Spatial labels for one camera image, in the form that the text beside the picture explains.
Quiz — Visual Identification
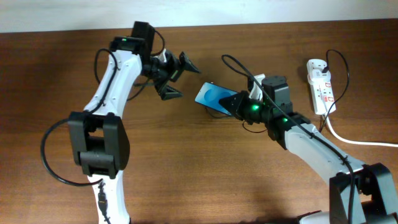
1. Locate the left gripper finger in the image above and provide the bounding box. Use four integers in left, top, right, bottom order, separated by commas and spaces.
179, 52, 201, 73
155, 82, 183, 100

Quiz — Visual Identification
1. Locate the blue screen Galaxy smartphone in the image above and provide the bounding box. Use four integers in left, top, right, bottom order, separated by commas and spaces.
195, 82, 237, 115

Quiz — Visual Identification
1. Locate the black USB charging cable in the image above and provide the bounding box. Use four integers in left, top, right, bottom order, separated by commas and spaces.
204, 49, 350, 134

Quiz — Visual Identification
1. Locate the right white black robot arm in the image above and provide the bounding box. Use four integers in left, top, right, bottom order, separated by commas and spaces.
219, 76, 397, 223

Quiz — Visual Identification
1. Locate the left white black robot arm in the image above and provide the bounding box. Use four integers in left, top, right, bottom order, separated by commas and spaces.
68, 21, 199, 223

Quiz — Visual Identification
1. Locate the white USB charger adapter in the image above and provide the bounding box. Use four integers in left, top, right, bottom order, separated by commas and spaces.
307, 63, 331, 85

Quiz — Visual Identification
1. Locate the white power strip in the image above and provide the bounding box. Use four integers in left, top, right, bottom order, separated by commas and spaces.
306, 58, 337, 116

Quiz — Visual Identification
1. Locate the white power strip cord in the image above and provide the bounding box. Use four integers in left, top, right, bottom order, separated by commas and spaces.
322, 101, 398, 148

